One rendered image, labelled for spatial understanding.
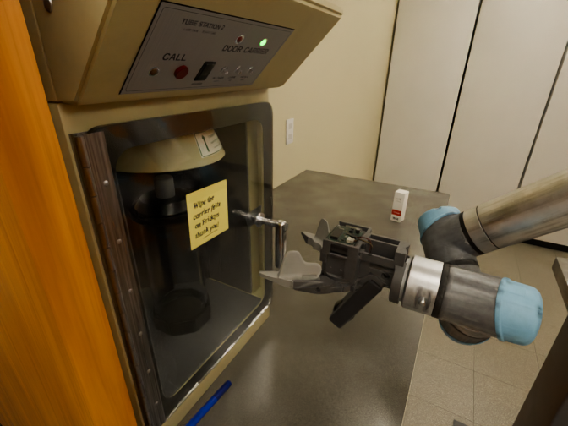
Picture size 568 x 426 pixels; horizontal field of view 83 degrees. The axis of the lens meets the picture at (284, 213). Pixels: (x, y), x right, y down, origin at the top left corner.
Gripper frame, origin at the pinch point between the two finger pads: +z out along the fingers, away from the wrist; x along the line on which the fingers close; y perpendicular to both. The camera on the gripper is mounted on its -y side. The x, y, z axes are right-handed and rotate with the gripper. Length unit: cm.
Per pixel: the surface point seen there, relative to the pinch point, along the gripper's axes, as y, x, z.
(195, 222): 11.2, 14.7, 4.5
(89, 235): 14.6, 26.8, 6.1
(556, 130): -13, -284, -87
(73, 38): 31.0, 26.7, 1.5
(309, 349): -20.5, -1.2, -5.9
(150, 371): -4.9, 24.8, 4.5
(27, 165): 24.6, 33.5, -3.3
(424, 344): -115, -117, -30
